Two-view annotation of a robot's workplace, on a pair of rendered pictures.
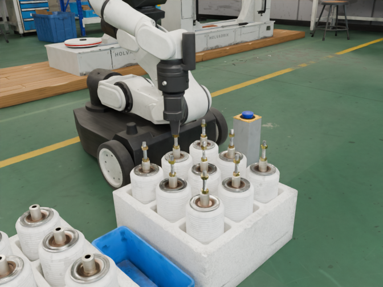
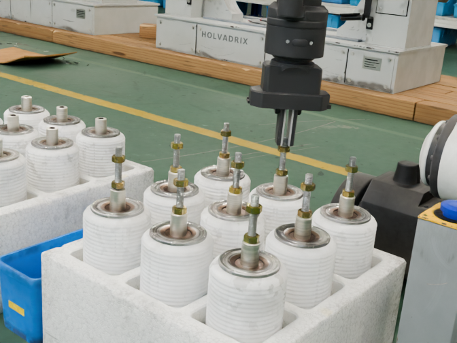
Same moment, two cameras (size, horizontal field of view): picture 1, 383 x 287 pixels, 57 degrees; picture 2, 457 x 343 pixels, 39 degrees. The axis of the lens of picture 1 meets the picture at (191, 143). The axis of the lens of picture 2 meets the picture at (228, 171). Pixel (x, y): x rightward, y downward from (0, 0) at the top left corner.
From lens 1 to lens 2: 1.17 m
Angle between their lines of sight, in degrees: 74
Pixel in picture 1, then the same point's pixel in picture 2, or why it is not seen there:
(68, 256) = (28, 151)
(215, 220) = (86, 228)
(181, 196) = (148, 199)
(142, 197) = not seen: hidden behind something
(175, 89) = (266, 47)
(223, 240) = (77, 267)
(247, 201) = (147, 260)
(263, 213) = (151, 309)
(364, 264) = not seen: outside the picture
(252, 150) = (424, 303)
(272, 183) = (214, 286)
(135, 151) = (364, 203)
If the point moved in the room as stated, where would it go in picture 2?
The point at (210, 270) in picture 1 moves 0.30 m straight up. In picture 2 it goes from (47, 288) to (43, 83)
